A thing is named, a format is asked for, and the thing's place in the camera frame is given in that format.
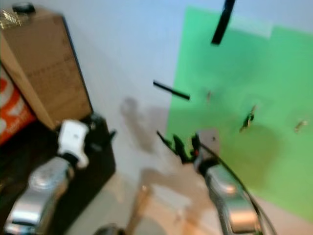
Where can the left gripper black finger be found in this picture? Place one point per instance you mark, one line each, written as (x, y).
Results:
(98, 120)
(111, 137)

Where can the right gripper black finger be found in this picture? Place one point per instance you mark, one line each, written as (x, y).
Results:
(196, 143)
(181, 151)

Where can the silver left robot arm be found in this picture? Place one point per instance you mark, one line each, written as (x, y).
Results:
(36, 196)

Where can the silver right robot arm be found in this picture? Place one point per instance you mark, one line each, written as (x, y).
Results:
(230, 196)

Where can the black tape strip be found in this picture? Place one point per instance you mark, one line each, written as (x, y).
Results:
(164, 139)
(223, 23)
(171, 90)

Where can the brown cardboard box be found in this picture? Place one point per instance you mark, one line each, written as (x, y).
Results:
(44, 68)

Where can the orange and white bag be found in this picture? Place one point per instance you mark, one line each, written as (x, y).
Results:
(13, 112)

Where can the silver metal carabiner keyring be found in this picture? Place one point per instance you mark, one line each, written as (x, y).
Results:
(11, 19)

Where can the black tape roll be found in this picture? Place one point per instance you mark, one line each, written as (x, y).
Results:
(23, 8)

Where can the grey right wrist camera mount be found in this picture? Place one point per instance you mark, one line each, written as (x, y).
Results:
(209, 141)

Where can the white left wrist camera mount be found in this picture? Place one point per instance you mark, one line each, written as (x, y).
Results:
(73, 139)

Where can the clear adhesive wall hook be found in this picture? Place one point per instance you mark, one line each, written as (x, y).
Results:
(301, 126)
(209, 95)
(249, 118)

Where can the green wall sheet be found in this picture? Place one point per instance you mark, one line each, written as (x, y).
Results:
(264, 73)

